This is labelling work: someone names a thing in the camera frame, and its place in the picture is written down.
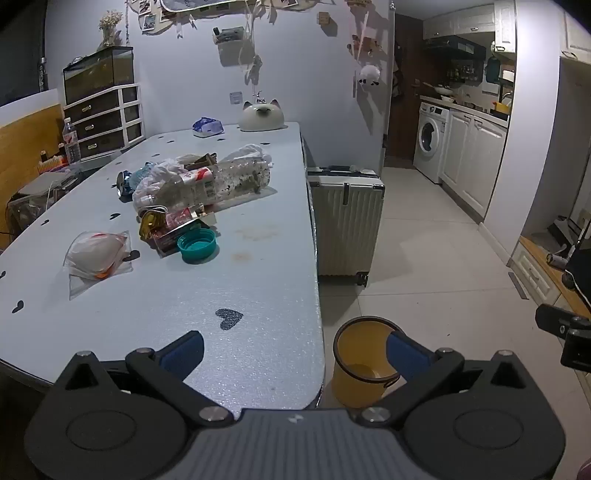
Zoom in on red snack packet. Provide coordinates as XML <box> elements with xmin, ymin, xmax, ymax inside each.
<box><xmin>150</xmin><ymin>208</ymin><xmax>215</xmax><ymax>257</ymax></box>

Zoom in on teal plastic lid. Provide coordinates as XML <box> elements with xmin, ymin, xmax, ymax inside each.
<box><xmin>178</xmin><ymin>228</ymin><xmax>218</xmax><ymax>265</ymax></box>

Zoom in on white washing machine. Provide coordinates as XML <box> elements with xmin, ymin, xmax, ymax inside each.
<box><xmin>413</xmin><ymin>102</ymin><xmax>451</xmax><ymax>184</ymax></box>

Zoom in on white drawer cabinet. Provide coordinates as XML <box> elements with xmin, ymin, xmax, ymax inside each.
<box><xmin>62</xmin><ymin>83</ymin><xmax>143</xmax><ymax>162</ymax></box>

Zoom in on wall photo board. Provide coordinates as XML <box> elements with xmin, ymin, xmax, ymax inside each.
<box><xmin>127</xmin><ymin>0</ymin><xmax>319</xmax><ymax>37</ymax></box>

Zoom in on white platform with drawers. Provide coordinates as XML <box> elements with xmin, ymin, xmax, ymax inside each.
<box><xmin>508</xmin><ymin>235</ymin><xmax>591</xmax><ymax>324</ymax></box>

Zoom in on blue plastic wrapper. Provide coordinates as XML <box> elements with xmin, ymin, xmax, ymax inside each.
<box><xmin>129</xmin><ymin>162</ymin><xmax>158</xmax><ymax>188</ymax></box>

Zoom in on clear plastic storage box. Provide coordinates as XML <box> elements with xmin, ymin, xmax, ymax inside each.
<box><xmin>7</xmin><ymin>191</ymin><xmax>51</xmax><ymax>236</ymax></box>

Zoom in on white kitchen wall cabinets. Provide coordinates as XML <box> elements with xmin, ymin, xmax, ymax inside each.
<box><xmin>422</xmin><ymin>0</ymin><xmax>518</xmax><ymax>54</ymax></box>

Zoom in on white cat shaped container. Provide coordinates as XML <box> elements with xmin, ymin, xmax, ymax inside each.
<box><xmin>238</xmin><ymin>98</ymin><xmax>286</xmax><ymax>132</ymax></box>

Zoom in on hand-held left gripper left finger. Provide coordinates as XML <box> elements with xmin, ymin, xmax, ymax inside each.
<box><xmin>54</xmin><ymin>330</ymin><xmax>234</xmax><ymax>428</ymax></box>

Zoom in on white overhead cabinet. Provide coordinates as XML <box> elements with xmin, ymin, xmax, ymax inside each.
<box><xmin>561</xmin><ymin>0</ymin><xmax>591</xmax><ymax>65</ymax></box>

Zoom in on grey flat box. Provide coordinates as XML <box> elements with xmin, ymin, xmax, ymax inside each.
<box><xmin>18</xmin><ymin>170</ymin><xmax>80</xmax><ymax>200</ymax></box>

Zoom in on white plastic bag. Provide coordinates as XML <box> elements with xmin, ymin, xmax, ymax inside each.
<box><xmin>133</xmin><ymin>159</ymin><xmax>191</xmax><ymax>213</ymax></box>

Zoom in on white kitchen base cabinets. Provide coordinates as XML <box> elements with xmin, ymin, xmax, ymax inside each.
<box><xmin>438</xmin><ymin>108</ymin><xmax>509</xmax><ymax>220</ymax></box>

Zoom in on brown paper scrap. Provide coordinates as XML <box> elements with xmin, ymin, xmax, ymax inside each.
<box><xmin>184</xmin><ymin>152</ymin><xmax>219</xmax><ymax>172</ymax></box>

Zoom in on glass fish tank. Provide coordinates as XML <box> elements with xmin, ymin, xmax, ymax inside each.
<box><xmin>62</xmin><ymin>46</ymin><xmax>136</xmax><ymax>106</ymax></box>

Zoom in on blue tissue pack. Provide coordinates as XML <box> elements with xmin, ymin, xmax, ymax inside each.
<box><xmin>192</xmin><ymin>116</ymin><xmax>225</xmax><ymax>138</ymax></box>

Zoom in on wooden board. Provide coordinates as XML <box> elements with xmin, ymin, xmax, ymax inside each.
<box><xmin>0</xmin><ymin>88</ymin><xmax>65</xmax><ymax>250</ymax></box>

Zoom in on gold foil wrapper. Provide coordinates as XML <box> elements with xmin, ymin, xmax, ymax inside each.
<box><xmin>139</xmin><ymin>208</ymin><xmax>169</xmax><ymax>241</ymax></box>

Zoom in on crumpled clear plastic bag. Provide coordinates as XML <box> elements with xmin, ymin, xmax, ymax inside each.
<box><xmin>222</xmin><ymin>143</ymin><xmax>273</xmax><ymax>169</ymax></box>

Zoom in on dark object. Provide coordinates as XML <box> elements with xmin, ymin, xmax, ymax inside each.
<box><xmin>562</xmin><ymin>249</ymin><xmax>591</xmax><ymax>305</ymax></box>

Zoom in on clear water bottle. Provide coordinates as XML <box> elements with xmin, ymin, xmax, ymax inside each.
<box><xmin>62</xmin><ymin>117</ymin><xmax>82</xmax><ymax>166</ymax></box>

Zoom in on large clear plastic bottle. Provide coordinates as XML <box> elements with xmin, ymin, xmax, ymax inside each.
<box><xmin>175</xmin><ymin>157</ymin><xmax>273</xmax><ymax>206</ymax></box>

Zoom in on brown wooden door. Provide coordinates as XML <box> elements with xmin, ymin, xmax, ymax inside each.
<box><xmin>385</xmin><ymin>14</ymin><xmax>423</xmax><ymax>162</ymax></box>

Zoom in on wall organiser pocket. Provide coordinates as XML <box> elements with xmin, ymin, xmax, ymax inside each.
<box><xmin>213</xmin><ymin>25</ymin><xmax>245</xmax><ymax>47</ymax></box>

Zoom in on white ribbed suitcase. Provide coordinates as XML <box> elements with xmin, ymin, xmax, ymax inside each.
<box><xmin>307</xmin><ymin>165</ymin><xmax>386</xmax><ymax>288</ymax></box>

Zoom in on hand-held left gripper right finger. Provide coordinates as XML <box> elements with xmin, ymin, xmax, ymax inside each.
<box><xmin>359</xmin><ymin>331</ymin><xmax>539</xmax><ymax>428</ymax></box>

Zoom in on black range hood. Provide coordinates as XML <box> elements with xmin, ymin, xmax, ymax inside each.
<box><xmin>425</xmin><ymin>37</ymin><xmax>488</xmax><ymax>58</ymax></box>

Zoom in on clear zip bag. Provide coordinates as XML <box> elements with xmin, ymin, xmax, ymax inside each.
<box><xmin>64</xmin><ymin>230</ymin><xmax>140</xmax><ymax>302</ymax></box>

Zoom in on blue crumpled wrapper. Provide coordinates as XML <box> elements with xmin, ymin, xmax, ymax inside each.
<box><xmin>116</xmin><ymin>170</ymin><xmax>139</xmax><ymax>201</ymax></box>

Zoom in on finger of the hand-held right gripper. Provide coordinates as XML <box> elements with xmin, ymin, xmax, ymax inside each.
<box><xmin>536</xmin><ymin>304</ymin><xmax>578</xmax><ymax>340</ymax></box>

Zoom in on yellow trash bin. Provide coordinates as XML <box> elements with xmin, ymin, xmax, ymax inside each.
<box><xmin>331</xmin><ymin>316</ymin><xmax>407</xmax><ymax>409</ymax></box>

